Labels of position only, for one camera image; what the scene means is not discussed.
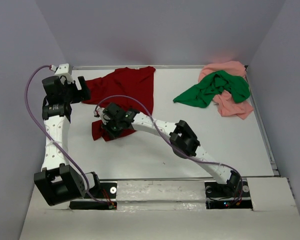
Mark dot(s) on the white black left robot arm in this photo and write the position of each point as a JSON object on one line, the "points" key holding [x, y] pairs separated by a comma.
{"points": [[60, 179]]}

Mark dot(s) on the pink t-shirt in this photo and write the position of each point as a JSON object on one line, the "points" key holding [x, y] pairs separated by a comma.
{"points": [[226, 106]]}

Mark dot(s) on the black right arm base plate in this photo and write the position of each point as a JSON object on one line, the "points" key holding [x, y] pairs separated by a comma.
{"points": [[217, 198]]}

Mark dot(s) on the green t-shirt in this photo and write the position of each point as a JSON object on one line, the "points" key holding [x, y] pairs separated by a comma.
{"points": [[201, 94]]}

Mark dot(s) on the aluminium right table rail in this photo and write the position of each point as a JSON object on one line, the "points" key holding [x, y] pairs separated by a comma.
{"points": [[262, 129]]}

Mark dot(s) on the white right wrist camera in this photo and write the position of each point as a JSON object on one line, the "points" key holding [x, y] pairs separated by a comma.
{"points": [[99, 113]]}

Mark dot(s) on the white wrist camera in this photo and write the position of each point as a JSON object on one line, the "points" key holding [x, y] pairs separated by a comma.
{"points": [[63, 72], [99, 113]]}

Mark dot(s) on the white front cover board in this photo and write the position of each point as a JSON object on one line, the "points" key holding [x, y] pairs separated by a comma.
{"points": [[170, 210]]}

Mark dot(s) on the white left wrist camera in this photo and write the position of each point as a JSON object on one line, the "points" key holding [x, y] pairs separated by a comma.
{"points": [[63, 72]]}

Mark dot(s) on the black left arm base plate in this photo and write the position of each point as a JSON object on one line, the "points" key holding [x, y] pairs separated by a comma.
{"points": [[106, 198]]}

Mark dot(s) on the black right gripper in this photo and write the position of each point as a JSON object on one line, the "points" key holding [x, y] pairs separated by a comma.
{"points": [[112, 133]]}

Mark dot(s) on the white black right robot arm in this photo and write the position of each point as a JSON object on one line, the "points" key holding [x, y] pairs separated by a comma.
{"points": [[179, 136]]}

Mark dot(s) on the red t-shirt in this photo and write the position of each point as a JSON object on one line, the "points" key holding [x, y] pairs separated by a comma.
{"points": [[123, 87]]}

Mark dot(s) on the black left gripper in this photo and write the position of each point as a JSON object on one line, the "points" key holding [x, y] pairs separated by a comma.
{"points": [[81, 95]]}

